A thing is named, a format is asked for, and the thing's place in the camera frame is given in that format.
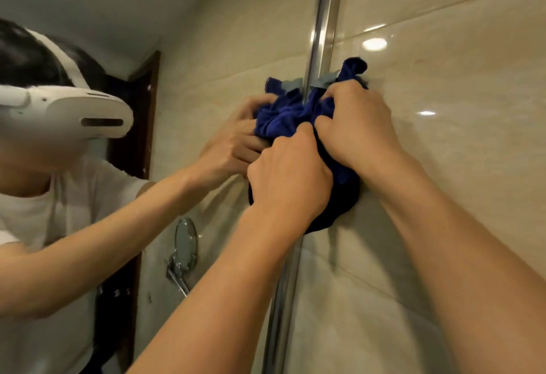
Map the silver framed wall mirror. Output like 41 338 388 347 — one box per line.
0 0 349 374

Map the person's left forearm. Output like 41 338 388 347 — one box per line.
127 209 306 374

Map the person's right hand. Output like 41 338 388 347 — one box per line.
314 79 406 185

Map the person's left hand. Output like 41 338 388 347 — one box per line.
246 121 334 236

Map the person's right forearm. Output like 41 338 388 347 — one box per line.
365 152 546 374

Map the blue microfibre cloth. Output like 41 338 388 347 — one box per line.
298 57 369 235

